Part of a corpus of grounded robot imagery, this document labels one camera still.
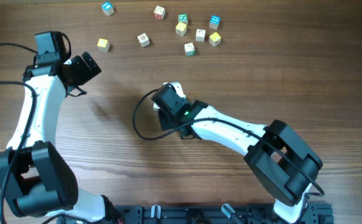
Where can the white block green edge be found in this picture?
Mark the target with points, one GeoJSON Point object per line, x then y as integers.
{"type": "Point", "coordinates": [189, 49]}

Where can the red-edged block top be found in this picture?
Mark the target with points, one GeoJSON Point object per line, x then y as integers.
{"type": "Point", "coordinates": [159, 12]}

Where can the blue block top right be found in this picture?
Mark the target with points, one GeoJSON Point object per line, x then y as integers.
{"type": "Point", "coordinates": [214, 22]}

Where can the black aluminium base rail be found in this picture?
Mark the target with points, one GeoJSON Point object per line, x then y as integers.
{"type": "Point", "coordinates": [314, 213]}

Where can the white block red picture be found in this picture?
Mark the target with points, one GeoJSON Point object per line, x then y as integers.
{"type": "Point", "coordinates": [143, 40]}

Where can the yellow block right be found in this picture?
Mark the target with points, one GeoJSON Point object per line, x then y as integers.
{"type": "Point", "coordinates": [214, 39]}

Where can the blue letter block far left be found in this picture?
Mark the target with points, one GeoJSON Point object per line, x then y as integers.
{"type": "Point", "coordinates": [107, 8]}

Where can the green letter N block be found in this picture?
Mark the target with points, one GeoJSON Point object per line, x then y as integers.
{"type": "Point", "coordinates": [183, 18]}

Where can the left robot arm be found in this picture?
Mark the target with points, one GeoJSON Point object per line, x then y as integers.
{"type": "Point", "coordinates": [35, 181]}

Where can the yellow block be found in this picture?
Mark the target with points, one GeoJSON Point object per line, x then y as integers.
{"type": "Point", "coordinates": [103, 45]}
{"type": "Point", "coordinates": [214, 39]}
{"type": "Point", "coordinates": [181, 29]}

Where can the plain white block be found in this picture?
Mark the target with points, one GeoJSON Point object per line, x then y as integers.
{"type": "Point", "coordinates": [155, 107]}

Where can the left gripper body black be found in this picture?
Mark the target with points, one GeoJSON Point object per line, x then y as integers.
{"type": "Point", "coordinates": [81, 72]}

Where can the yellow block left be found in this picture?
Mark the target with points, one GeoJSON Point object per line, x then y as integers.
{"type": "Point", "coordinates": [103, 45]}

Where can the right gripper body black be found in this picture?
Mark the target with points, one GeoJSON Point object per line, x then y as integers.
{"type": "Point", "coordinates": [167, 121]}

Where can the yellow block centre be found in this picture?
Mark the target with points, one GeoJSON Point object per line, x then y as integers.
{"type": "Point", "coordinates": [181, 29]}

